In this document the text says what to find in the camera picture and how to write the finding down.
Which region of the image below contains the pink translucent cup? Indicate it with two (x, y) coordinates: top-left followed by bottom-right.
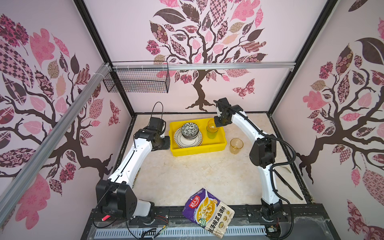
(207, 119), (219, 134)

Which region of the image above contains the yellow dotted plate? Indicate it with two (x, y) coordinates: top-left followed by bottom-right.
(174, 128), (203, 149)

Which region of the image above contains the green patterned bowl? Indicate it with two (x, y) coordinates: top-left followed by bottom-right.
(181, 122), (200, 140)

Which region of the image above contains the green translucent cup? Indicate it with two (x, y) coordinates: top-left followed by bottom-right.
(207, 127), (219, 139)

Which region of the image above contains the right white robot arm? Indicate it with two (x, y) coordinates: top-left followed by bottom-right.
(214, 98), (283, 222)

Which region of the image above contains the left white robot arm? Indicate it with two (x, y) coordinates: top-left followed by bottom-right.
(96, 117), (170, 219)

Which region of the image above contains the yellow plastic bin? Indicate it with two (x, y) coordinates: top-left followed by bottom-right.
(169, 118), (227, 157)

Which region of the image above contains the yellow translucent cup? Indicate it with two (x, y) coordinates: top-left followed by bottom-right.
(230, 138), (244, 155)

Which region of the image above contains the purple seasoning packet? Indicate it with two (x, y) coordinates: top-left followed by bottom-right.
(182, 188), (235, 239)

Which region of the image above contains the pink marker pen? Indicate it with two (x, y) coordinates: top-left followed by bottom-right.
(102, 215), (111, 222)

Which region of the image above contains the white vent grille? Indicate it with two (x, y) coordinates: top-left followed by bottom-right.
(92, 226), (267, 240)

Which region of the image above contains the aluminium rail back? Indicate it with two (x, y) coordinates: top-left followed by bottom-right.
(113, 62), (296, 71)

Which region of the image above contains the aluminium rail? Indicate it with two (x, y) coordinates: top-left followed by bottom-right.
(1, 63), (111, 224)
(113, 62), (296, 71)

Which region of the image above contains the black wire basket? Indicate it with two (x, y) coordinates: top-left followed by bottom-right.
(103, 60), (171, 94)

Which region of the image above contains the black corrugated cable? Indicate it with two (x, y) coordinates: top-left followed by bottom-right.
(213, 99), (298, 240)

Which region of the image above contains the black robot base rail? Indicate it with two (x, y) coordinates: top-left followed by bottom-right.
(81, 204), (340, 240)

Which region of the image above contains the aluminium rail left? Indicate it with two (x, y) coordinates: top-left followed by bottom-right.
(1, 63), (111, 224)

